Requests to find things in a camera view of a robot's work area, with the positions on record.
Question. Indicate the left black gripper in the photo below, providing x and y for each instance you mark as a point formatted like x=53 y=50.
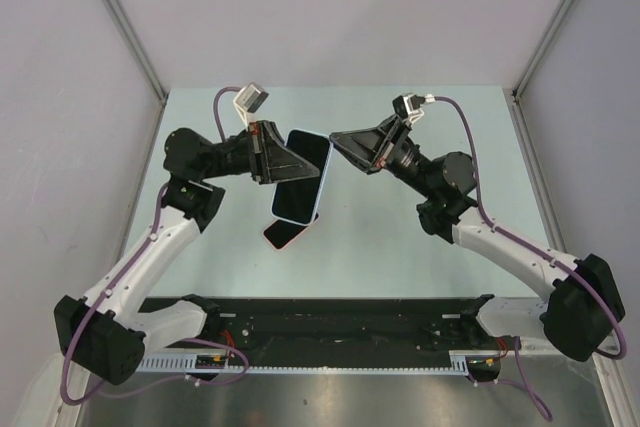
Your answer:
x=270 y=159

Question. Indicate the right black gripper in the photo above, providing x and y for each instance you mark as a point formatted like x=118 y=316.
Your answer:
x=384 y=140

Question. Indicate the light blue phone case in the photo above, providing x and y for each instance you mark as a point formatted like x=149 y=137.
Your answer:
x=322 y=182

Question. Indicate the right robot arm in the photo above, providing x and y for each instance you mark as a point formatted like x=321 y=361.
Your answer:
x=577 y=304

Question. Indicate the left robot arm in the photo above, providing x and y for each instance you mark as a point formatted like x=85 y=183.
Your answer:
x=104 y=331

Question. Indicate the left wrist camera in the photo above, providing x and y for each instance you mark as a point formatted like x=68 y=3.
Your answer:
x=248 y=101

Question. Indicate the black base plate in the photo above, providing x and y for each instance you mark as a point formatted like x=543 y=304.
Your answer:
x=327 y=327

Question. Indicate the grey slotted cable duct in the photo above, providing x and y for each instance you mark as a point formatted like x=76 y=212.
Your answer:
x=414 y=361

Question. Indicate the left aluminium frame post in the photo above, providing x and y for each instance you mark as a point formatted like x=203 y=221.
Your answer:
x=134 y=44

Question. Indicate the aluminium frame post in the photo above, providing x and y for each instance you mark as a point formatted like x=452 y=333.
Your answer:
x=134 y=44
x=552 y=29

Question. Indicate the right aluminium frame post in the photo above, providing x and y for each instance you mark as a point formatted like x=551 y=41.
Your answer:
x=552 y=29

